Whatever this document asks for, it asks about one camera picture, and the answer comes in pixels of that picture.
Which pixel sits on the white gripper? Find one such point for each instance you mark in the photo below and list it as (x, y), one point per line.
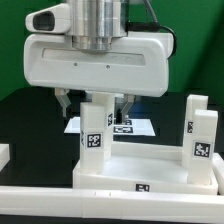
(93, 47)

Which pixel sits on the white desk tabletop tray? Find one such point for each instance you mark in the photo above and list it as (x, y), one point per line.
(143, 167)

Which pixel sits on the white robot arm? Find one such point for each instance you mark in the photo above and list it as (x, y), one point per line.
(91, 45)

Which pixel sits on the white sheet with markers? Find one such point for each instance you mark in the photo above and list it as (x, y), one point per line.
(136, 127)

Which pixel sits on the white left side block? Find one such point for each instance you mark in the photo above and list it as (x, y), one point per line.
(4, 155)

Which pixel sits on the white front rail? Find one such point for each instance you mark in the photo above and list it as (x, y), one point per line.
(111, 204)

